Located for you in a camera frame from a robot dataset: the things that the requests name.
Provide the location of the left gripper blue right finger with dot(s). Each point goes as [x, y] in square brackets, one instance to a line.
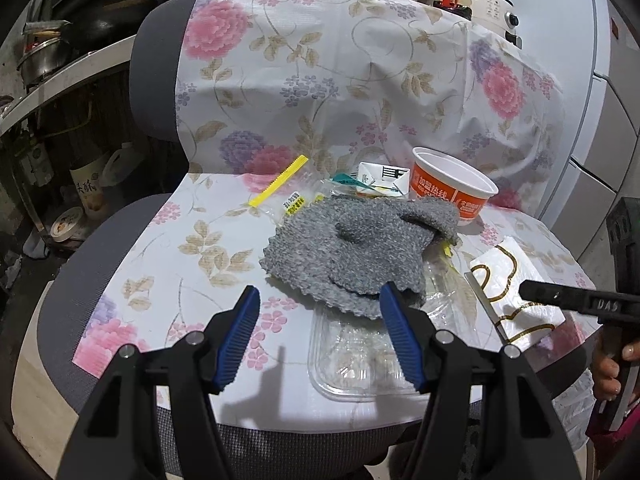
[403, 324]

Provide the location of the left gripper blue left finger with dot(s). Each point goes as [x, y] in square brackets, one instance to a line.
[233, 330]

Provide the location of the clear plastic food tray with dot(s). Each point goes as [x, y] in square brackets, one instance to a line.
[352, 358]

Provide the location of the white paper napkin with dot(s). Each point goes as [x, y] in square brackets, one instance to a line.
[496, 277]

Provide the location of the grey knitted cloth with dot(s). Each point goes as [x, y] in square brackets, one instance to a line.
[341, 250]

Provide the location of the orange white instant noodle bowl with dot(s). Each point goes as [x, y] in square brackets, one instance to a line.
[443, 176]

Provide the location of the person's right hand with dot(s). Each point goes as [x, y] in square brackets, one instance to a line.
[605, 370]

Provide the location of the small white carton box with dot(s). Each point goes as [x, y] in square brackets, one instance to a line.
[383, 180]

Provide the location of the yellow strip plastic bag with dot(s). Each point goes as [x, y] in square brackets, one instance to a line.
[296, 187]

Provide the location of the floral plastic tablecloth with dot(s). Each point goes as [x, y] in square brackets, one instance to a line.
[325, 169]

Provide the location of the silver refrigerator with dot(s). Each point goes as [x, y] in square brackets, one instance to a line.
[590, 50]

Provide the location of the grey office chair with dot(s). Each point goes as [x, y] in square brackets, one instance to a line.
[100, 239]

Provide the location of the metal cooking pot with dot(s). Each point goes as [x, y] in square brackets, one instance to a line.
[46, 50]

